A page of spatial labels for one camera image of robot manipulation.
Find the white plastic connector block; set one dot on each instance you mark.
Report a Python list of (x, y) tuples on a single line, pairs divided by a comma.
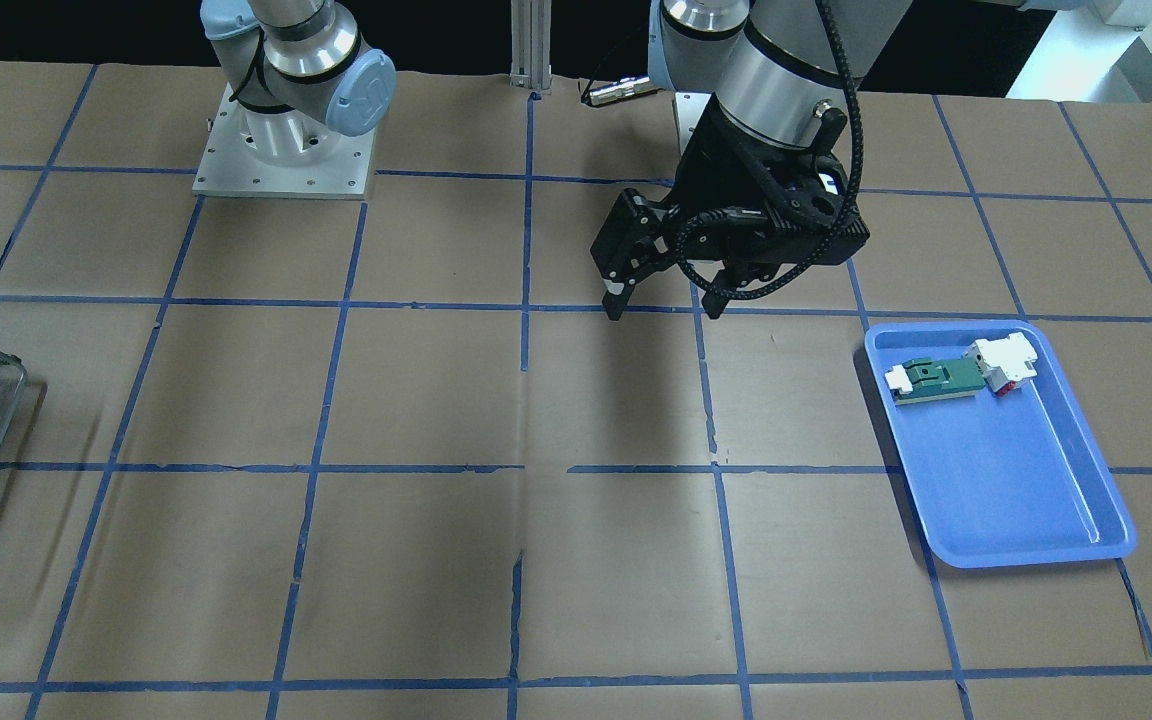
[(1005, 364)]

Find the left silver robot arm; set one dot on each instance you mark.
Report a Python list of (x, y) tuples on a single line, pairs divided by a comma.
[(775, 67)]

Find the aluminium frame post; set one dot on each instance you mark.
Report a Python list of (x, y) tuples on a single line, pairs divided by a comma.
[(531, 42)]

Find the green circuit board module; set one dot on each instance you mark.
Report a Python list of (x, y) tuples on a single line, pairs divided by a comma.
[(924, 379)]

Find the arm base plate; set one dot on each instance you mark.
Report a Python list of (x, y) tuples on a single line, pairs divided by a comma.
[(251, 155)]

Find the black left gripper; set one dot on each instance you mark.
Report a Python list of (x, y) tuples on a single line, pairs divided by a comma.
[(719, 167)]

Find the blue plastic tray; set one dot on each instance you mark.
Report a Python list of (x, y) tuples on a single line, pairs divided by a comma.
[(1001, 481)]

